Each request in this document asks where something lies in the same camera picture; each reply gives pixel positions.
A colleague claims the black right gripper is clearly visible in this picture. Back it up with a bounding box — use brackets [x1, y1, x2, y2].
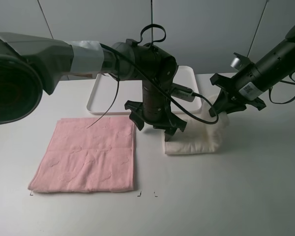
[209, 53, 266, 117]

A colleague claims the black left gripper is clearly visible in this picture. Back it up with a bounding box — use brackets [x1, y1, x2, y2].
[124, 82, 187, 142]

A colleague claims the cream white towel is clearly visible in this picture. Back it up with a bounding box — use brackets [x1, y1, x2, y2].
[162, 94, 231, 156]

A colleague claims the pink towel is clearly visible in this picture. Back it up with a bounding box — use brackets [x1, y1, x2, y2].
[28, 117, 136, 193]

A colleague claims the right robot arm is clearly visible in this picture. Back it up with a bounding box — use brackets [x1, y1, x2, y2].
[209, 25, 295, 117]

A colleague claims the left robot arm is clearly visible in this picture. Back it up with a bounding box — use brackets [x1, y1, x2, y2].
[0, 32, 186, 141]

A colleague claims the white rectangular plastic tray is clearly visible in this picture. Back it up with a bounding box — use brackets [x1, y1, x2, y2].
[87, 66, 199, 115]

